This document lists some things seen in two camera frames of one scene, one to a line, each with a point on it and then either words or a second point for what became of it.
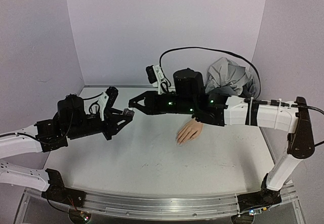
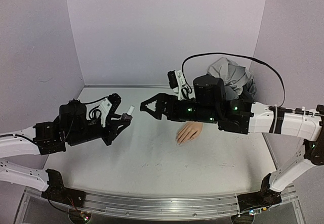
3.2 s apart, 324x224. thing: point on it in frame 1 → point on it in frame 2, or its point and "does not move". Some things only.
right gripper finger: x=133 y=102 → x=158 y=97
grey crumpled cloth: x=224 y=73 does not move
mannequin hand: x=191 y=130 does not move
